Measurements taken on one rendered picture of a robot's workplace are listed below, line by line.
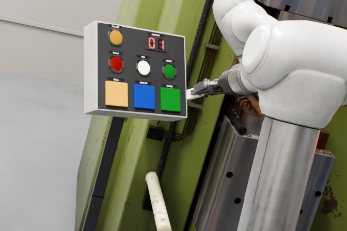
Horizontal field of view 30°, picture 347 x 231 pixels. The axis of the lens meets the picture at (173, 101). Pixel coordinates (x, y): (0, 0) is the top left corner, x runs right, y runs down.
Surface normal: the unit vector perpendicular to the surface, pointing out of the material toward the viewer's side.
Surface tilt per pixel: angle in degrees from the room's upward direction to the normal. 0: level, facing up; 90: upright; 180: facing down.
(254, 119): 90
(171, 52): 60
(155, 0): 90
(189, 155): 90
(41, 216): 0
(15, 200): 0
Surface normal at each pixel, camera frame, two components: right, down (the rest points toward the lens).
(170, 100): 0.58, -0.17
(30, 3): 0.33, 0.32
